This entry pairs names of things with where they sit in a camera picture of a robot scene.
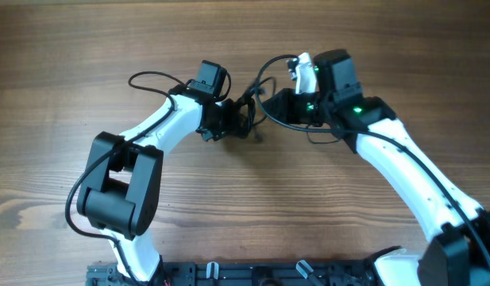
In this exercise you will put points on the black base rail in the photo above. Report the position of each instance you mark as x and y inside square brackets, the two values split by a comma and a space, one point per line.
[333, 273]

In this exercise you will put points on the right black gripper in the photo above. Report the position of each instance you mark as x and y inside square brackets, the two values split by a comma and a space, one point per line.
[284, 105]

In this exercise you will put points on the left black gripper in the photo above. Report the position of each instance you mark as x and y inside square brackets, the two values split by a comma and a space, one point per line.
[237, 117]

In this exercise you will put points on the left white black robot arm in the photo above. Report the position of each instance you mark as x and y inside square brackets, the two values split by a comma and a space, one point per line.
[119, 189]

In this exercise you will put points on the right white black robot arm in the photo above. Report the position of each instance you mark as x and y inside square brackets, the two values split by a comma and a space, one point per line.
[328, 98]

